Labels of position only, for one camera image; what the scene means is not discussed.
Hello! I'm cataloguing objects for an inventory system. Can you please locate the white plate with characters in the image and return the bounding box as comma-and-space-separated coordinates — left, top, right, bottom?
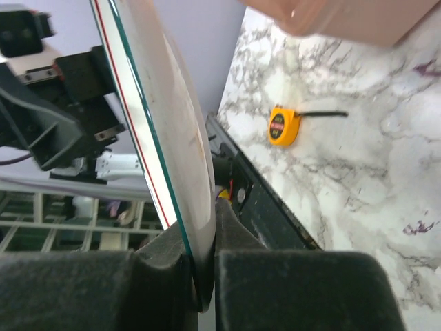
91, 1, 216, 312

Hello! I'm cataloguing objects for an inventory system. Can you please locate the black mounting rail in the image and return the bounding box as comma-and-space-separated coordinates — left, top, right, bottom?
206, 114, 320, 250

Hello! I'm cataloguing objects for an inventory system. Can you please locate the yellow tape measure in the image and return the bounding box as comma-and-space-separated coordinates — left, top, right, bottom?
267, 104, 349, 148

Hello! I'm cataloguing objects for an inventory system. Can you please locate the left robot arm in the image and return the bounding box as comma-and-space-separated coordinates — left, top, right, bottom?
1, 46, 143, 184

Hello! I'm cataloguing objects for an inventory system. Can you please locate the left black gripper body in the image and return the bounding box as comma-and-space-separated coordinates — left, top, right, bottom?
1, 46, 126, 179

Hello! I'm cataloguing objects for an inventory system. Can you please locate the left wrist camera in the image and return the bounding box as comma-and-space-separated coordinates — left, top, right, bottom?
1, 3, 61, 84

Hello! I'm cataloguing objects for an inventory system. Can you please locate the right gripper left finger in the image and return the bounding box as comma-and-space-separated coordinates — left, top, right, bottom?
1, 225, 198, 330

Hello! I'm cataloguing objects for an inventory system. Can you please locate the pink translucent storage box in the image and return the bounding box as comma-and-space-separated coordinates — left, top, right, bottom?
243, 0, 440, 47

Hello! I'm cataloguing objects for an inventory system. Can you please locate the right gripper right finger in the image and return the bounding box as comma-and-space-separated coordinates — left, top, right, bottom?
214, 199, 405, 330

